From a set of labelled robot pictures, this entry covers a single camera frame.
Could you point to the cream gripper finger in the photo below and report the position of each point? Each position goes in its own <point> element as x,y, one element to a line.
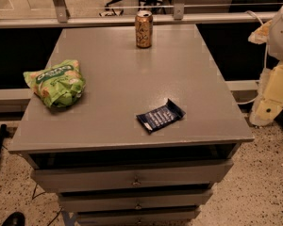
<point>261,34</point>
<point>269,102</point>

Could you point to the orange soda can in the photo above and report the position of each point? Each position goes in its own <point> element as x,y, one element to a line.
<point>144,28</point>

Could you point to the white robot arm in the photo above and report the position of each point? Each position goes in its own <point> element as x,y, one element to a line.
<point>274,45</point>

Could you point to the green rice chip bag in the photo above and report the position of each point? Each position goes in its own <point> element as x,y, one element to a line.
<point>60,85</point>

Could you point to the dark blue snack wrapper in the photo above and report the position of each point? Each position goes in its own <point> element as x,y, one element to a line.
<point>161,117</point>

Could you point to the middle grey drawer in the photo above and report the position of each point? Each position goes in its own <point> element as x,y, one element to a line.
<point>135,201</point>

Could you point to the grey drawer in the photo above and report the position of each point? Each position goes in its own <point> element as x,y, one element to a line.
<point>135,201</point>
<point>136,217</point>
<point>121,177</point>

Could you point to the top grey drawer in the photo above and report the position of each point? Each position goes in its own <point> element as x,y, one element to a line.
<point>121,177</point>

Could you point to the bottom grey drawer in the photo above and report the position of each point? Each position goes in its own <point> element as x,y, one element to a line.
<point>136,217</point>

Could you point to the grey drawer cabinet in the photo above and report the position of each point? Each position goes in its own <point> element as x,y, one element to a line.
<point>101,130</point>

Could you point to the grey metal railing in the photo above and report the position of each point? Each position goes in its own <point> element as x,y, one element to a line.
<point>78,13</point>

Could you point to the black shoe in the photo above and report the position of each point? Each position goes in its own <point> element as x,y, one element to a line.
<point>15,219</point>

